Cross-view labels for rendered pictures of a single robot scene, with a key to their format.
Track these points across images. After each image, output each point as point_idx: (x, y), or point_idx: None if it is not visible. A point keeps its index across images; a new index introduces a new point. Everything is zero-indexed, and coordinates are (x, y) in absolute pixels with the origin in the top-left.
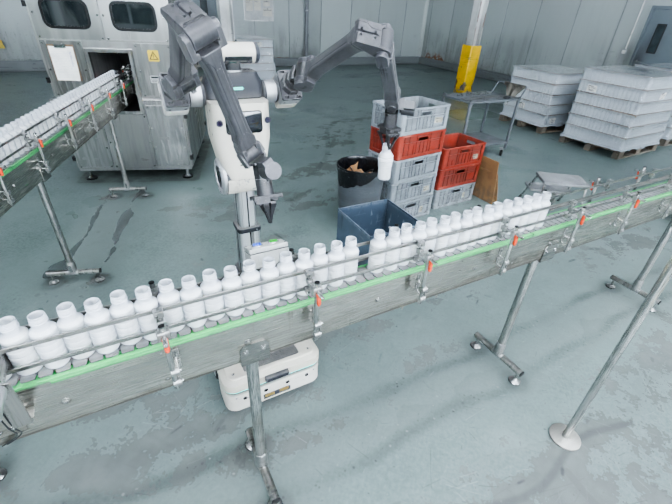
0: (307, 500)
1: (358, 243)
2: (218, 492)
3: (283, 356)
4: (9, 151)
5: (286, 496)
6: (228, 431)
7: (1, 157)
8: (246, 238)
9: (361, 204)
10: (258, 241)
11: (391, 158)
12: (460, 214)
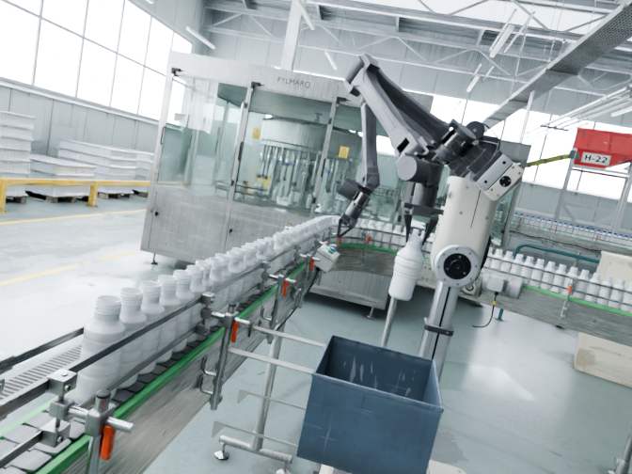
0: (201, 469)
1: (280, 252)
2: (265, 443)
3: (335, 471)
4: (626, 301)
5: (219, 463)
6: (310, 471)
7: (611, 298)
8: (422, 331)
9: (435, 379)
10: (421, 343)
11: (398, 256)
12: (227, 252)
